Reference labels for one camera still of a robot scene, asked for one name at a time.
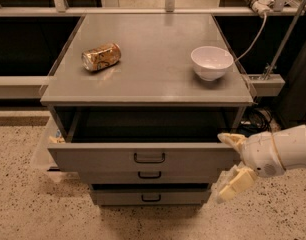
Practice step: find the grey drawer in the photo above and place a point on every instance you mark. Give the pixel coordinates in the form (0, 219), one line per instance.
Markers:
(149, 177)
(150, 194)
(105, 139)

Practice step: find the crushed gold soda can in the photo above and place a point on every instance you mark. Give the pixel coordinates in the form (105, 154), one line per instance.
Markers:
(101, 57)

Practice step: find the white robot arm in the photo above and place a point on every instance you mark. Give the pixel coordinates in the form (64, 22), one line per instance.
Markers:
(291, 147)

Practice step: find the white power strip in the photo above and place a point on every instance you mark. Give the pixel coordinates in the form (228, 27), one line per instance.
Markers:
(261, 7)

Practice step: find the grey top drawer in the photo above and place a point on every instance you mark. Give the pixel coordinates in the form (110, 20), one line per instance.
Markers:
(105, 139)

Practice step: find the diagonal metal rod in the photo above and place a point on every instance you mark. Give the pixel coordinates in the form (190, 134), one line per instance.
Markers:
(270, 67)

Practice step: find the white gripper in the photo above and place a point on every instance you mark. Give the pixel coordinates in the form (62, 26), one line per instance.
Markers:
(260, 154)

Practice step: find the grey drawer cabinet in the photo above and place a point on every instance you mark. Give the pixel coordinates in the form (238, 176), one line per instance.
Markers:
(155, 68)

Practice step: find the grey bottom drawer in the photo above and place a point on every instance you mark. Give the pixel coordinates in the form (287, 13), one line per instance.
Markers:
(150, 194)

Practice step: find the grey middle drawer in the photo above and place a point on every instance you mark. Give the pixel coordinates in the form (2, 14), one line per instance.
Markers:
(149, 177)

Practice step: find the clear plastic snack bin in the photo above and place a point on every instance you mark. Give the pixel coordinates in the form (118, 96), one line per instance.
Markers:
(42, 159)

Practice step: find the white bowl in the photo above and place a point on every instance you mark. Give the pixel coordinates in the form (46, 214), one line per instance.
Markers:
(211, 63)

